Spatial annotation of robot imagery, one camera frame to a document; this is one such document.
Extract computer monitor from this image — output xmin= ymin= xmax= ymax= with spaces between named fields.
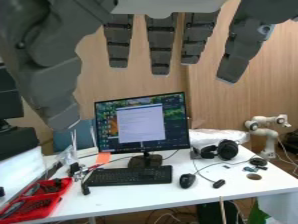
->
xmin=93 ymin=92 xmax=191 ymax=169

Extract red tray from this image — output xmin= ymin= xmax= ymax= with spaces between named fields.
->
xmin=0 ymin=197 xmax=62 ymax=224
xmin=24 ymin=176 xmax=74 ymax=205

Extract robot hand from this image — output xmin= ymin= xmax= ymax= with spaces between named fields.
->
xmin=0 ymin=0 xmax=298 ymax=133

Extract black mouse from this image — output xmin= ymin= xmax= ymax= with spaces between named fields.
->
xmin=178 ymin=172 xmax=197 ymax=190

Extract white desk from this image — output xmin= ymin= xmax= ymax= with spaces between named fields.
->
xmin=24 ymin=143 xmax=298 ymax=224

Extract white plastic bag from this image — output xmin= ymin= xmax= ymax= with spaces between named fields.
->
xmin=189 ymin=128 xmax=253 ymax=148

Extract black keyboard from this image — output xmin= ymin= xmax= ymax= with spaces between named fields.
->
xmin=82 ymin=165 xmax=174 ymax=187

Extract black headphones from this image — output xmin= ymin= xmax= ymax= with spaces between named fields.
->
xmin=198 ymin=138 xmax=241 ymax=162

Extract orange sticky note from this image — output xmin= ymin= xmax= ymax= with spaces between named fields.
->
xmin=96 ymin=152 xmax=113 ymax=165

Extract small white jointed device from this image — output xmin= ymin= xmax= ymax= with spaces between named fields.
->
xmin=243 ymin=113 xmax=292 ymax=160

